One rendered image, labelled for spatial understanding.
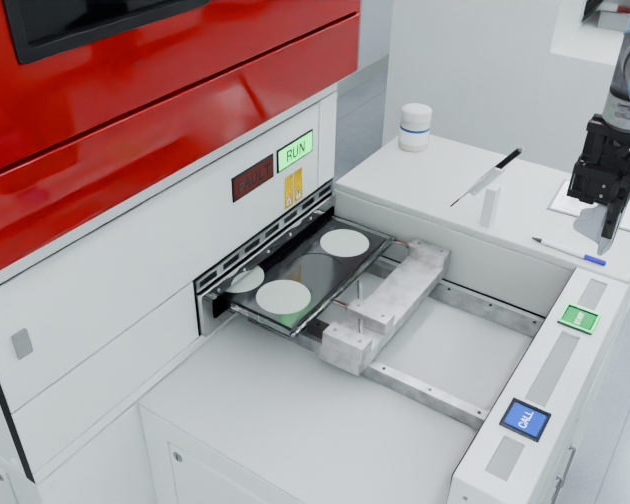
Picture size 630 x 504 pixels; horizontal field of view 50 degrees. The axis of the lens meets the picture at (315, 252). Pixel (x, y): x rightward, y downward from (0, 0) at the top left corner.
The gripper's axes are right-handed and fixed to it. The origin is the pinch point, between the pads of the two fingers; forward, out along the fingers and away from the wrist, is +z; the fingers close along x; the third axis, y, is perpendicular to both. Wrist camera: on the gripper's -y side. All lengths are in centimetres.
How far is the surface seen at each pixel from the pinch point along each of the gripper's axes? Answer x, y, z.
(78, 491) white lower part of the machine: 60, 59, 37
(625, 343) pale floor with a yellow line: -123, -4, 111
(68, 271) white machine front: 53, 59, -3
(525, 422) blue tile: 26.6, 0.5, 14.2
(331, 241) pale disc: -4, 51, 21
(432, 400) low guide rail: 19.0, 16.7, 26.7
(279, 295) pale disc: 17, 50, 21
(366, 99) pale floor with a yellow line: -266, 189, 111
